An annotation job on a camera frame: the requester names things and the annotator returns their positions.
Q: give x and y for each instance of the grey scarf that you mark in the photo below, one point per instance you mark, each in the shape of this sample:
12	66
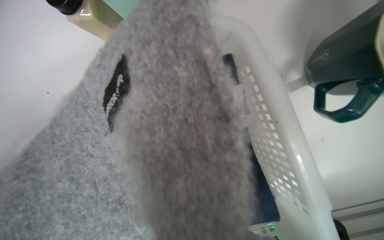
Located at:
149	146

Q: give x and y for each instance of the white plastic basket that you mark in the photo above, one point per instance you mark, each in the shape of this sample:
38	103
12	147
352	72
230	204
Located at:
278	140

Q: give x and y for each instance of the mint green file organizer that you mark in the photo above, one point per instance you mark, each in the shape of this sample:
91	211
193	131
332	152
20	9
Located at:
122	7

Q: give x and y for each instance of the beige spice jar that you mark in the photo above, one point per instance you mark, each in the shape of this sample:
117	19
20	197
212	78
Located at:
95	17

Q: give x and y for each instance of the dark green paper cup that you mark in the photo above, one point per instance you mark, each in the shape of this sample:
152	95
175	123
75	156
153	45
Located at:
352	54

